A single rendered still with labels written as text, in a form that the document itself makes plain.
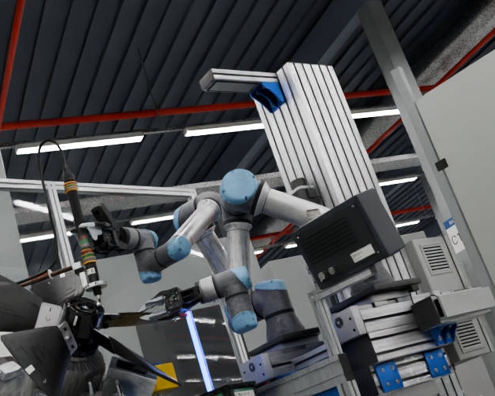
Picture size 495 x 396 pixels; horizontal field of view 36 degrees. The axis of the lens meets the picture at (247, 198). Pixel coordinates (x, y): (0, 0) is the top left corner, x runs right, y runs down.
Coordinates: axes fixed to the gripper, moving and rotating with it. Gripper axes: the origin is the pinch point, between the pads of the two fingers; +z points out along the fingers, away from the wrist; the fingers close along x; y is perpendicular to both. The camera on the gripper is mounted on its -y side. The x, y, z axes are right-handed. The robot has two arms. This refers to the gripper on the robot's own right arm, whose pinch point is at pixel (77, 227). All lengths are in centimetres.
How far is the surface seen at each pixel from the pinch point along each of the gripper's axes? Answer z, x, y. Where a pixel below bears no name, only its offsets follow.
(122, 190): -95, 54, -52
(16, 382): 30, 7, 46
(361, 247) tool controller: -20, -81, 41
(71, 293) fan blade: -0.1, 8.9, 19.0
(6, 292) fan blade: 23.0, 11.6, 18.0
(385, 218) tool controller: -25, -89, 35
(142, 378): -6, -5, 52
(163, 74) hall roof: -620, 355, -448
